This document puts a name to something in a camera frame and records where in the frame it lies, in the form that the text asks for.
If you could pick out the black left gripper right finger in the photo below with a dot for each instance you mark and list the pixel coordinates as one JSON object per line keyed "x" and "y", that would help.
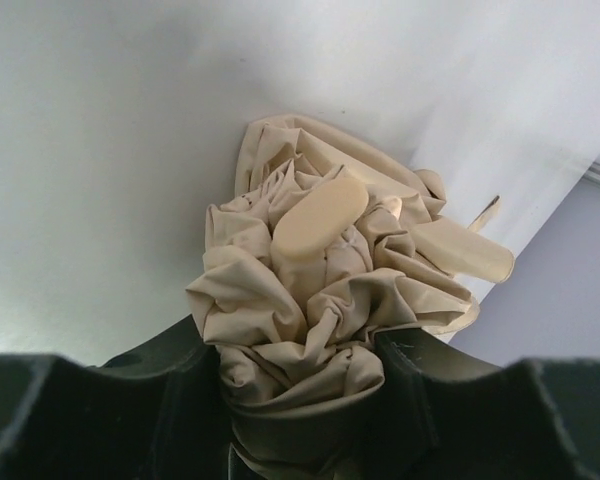
{"x": 443, "y": 414}

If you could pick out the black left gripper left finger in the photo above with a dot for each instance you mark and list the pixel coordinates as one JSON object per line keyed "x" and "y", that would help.
{"x": 153, "y": 412}

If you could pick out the beige folding umbrella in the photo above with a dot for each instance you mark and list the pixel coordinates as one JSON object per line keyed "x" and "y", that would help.
{"x": 326, "y": 242}

